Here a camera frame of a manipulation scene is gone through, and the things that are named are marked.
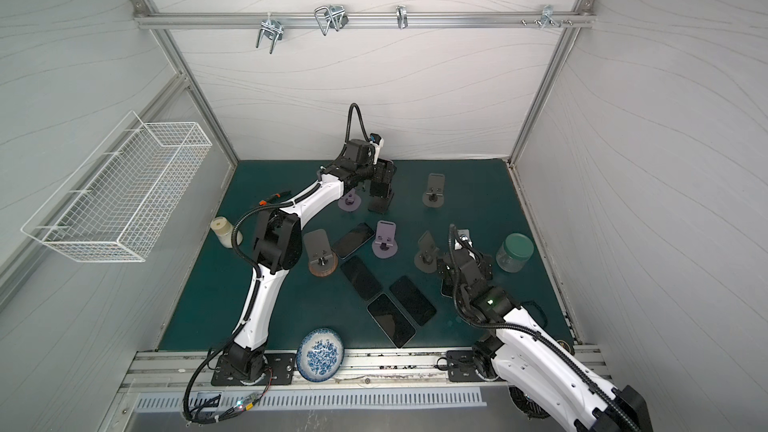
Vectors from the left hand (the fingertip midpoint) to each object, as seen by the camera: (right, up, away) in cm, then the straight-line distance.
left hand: (391, 160), depth 101 cm
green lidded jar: (+36, -28, -17) cm, 48 cm away
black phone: (0, -45, -20) cm, 50 cm away
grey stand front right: (+11, -31, -12) cm, 35 cm away
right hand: (+22, -26, -19) cm, 39 cm away
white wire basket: (-64, -13, -32) cm, 73 cm away
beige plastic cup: (-52, -23, -10) cm, 57 cm away
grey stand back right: (+16, -12, +7) cm, 21 cm away
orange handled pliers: (-43, -13, +7) cm, 46 cm away
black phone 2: (+7, -43, -14) cm, 46 cm away
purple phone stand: (-2, -27, -9) cm, 29 cm away
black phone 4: (-3, -8, -8) cm, 12 cm away
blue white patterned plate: (-18, -52, -25) cm, 61 cm away
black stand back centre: (-4, -16, +7) cm, 18 cm away
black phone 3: (-9, -38, -10) cm, 40 cm away
